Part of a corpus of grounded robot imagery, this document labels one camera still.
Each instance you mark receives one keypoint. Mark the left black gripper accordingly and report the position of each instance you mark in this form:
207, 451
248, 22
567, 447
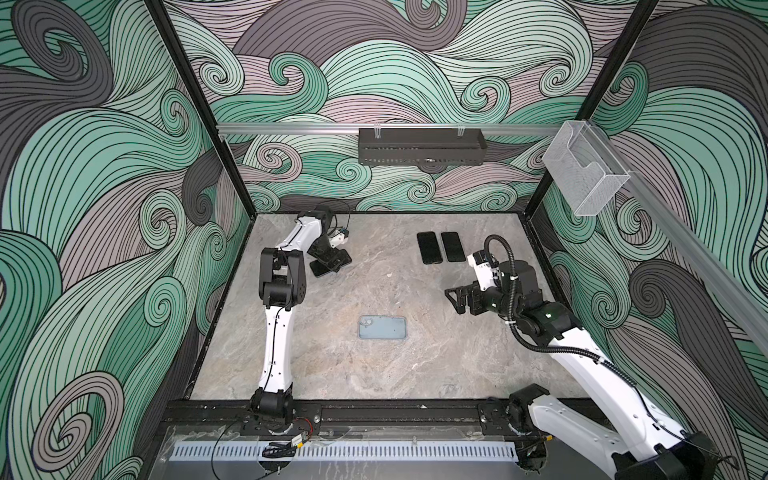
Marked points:
327, 260

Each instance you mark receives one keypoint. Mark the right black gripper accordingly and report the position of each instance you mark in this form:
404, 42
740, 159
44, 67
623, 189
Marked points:
463, 302

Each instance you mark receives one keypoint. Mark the black smartphone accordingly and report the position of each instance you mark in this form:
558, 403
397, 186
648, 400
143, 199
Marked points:
320, 268
453, 247

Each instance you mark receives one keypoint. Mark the black phone case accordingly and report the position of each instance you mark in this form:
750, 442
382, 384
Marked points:
429, 248

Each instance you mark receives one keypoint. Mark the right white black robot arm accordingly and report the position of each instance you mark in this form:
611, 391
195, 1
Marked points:
638, 441

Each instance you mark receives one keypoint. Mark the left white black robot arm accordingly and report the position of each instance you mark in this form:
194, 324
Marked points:
282, 287

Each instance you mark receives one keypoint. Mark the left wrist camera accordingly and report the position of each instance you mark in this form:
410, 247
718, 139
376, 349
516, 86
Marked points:
338, 237

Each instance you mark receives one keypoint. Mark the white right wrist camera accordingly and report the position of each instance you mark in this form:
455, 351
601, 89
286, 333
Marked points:
485, 269

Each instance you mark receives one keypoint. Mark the black wall tray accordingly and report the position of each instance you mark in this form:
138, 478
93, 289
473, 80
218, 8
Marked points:
421, 147

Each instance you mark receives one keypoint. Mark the clear acrylic wall holder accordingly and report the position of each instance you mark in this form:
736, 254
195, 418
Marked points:
585, 166

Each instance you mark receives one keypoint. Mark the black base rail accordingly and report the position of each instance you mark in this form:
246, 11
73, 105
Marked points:
500, 416

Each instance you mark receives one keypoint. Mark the back aluminium rail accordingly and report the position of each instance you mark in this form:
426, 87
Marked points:
333, 128

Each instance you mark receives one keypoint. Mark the aluminium rail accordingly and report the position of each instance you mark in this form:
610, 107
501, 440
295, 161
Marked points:
654, 183
333, 128

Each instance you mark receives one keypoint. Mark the white slotted cable duct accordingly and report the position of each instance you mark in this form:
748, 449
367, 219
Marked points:
470, 451

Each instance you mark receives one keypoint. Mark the right aluminium rail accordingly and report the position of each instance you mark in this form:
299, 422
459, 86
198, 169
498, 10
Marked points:
654, 183

